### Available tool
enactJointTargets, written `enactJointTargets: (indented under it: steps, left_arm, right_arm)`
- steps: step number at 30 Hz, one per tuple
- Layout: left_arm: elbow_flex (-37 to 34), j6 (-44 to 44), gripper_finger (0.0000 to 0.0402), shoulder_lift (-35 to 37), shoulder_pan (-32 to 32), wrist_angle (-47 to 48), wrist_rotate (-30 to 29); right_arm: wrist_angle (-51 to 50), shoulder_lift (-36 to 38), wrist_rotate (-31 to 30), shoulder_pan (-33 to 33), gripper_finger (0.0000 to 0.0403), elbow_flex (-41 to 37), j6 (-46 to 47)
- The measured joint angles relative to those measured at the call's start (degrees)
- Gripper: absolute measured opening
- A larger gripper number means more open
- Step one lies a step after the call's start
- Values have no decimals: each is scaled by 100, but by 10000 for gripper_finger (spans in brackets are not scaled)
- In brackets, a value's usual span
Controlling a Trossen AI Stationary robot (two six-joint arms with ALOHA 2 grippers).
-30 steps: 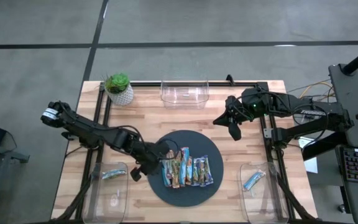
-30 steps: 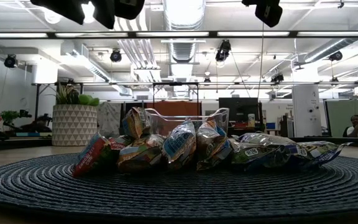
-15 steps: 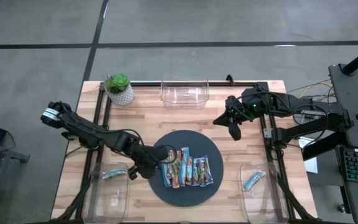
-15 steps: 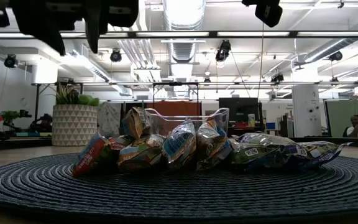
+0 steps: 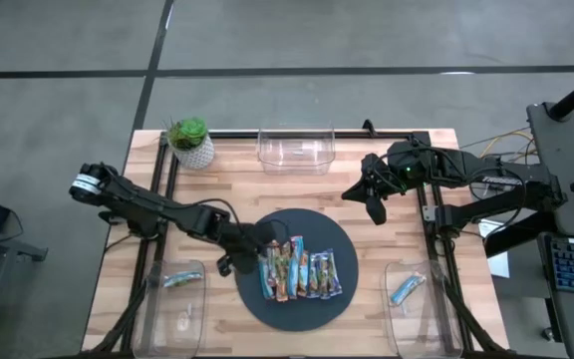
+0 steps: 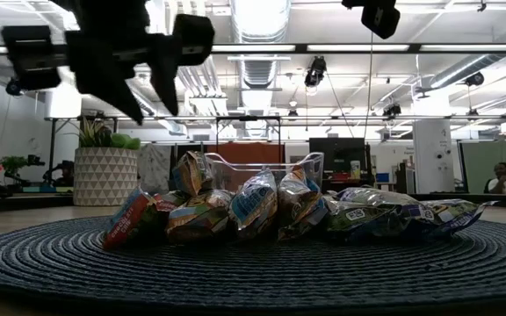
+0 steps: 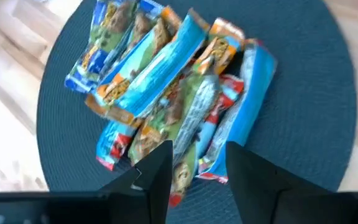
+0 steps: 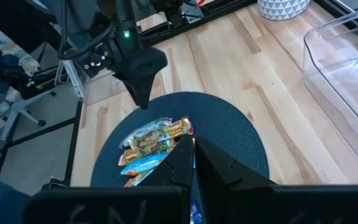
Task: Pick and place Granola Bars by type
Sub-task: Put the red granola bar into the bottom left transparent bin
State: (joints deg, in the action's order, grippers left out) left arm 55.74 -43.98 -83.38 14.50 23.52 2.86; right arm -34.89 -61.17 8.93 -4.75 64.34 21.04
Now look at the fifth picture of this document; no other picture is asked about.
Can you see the black caster wheel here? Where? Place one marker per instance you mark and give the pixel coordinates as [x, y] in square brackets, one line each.
[548, 333]

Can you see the dark grey side table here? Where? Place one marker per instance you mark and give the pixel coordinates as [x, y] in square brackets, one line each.
[561, 149]

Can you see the black diagonal stand beam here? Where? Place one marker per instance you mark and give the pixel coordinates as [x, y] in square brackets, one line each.
[516, 238]

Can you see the granola bar dark-blue-ended wrapper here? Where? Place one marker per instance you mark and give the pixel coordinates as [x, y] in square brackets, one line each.
[335, 273]
[323, 274]
[281, 256]

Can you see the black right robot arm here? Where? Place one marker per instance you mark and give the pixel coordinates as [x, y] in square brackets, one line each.
[466, 169]

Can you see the clear plastic bin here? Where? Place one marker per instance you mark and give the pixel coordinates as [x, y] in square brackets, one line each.
[416, 334]
[297, 154]
[172, 329]

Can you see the grey metal stand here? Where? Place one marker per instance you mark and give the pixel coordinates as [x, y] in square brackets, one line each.
[13, 247]

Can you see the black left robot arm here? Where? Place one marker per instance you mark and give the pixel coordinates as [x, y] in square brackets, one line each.
[132, 199]

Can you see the round dark blue woven placemat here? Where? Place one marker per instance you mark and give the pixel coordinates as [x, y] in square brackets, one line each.
[312, 309]

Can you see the small black clamp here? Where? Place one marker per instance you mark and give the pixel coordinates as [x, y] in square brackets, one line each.
[368, 127]

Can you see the grey metal corner bracket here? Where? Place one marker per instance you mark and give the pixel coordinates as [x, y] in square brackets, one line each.
[429, 213]

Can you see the white paper sheet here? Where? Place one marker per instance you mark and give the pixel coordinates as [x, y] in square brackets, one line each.
[498, 261]

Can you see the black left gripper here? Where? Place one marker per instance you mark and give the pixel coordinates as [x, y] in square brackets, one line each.
[237, 234]

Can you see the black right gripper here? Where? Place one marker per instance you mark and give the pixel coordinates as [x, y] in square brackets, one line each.
[399, 162]

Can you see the potted succulent white patterned pot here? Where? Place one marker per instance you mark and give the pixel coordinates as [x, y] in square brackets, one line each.
[197, 154]

